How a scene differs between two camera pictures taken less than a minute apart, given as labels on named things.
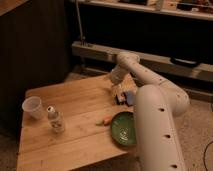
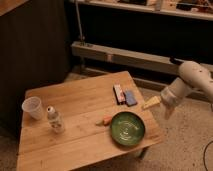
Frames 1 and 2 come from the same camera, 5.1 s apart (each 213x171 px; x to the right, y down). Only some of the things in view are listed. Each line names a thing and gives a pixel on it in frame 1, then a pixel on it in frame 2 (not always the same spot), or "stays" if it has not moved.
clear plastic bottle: (55, 119) stays
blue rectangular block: (129, 98) stays
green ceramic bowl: (124, 128) stays
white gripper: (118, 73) to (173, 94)
